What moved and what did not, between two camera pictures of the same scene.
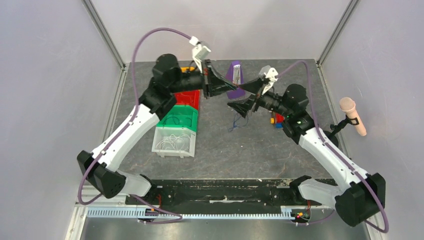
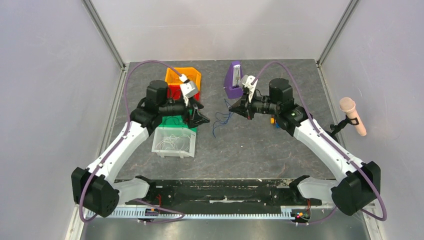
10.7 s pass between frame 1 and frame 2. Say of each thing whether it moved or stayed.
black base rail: stayed
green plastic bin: stayed
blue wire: moved
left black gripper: moved
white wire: stayed
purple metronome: stayed
